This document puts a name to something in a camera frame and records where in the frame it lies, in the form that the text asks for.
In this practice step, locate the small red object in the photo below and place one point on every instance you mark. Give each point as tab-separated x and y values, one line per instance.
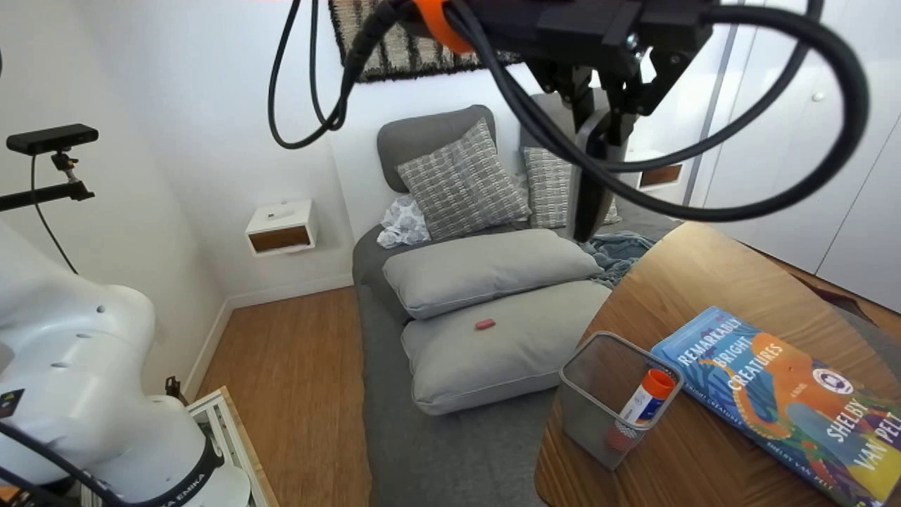
486	326

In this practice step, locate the metal mesh pen holder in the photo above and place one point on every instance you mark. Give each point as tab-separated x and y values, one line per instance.
593	413

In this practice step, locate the wooden side table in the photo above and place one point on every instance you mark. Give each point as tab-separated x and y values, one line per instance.
677	469

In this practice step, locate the white wardrobe doors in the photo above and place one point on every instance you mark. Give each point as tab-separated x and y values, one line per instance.
818	188

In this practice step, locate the large gray plaid pillow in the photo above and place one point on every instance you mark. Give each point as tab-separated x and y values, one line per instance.
466	185

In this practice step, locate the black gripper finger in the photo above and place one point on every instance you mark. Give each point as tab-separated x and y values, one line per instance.
632	109
577	95

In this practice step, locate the light gray pillow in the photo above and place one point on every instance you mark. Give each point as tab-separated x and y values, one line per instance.
487	268
507	362

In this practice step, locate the white wall shelf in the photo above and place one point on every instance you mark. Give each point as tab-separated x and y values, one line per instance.
280	227
663	175

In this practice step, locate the white patterned blanket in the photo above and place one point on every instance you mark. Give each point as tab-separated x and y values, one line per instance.
404	227

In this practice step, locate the grey sofa bed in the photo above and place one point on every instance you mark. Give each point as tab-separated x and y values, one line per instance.
441	451

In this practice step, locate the orange capped glue stick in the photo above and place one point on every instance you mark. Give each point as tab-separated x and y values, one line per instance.
649	399

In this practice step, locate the woven wall hanging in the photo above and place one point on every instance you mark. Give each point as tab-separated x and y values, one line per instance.
404	51

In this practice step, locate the blue patterned blanket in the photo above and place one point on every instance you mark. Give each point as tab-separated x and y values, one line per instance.
621	254

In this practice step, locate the white robot mounting platform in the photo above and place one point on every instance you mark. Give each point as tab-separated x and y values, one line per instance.
234	441

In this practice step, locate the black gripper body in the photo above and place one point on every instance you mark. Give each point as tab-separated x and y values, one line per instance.
601	29

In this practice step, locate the colourful blue book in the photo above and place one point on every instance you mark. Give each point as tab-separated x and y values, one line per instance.
788	405

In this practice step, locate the small gray plaid pillow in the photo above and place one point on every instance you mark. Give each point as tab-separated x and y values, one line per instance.
550	188

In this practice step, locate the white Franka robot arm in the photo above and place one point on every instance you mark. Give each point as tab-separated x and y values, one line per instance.
84	377

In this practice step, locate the black camera on stand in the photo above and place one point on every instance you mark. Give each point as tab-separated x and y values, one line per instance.
52	139

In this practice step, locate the gray headboard cushion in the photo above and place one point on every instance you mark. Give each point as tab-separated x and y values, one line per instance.
427	130
555	116

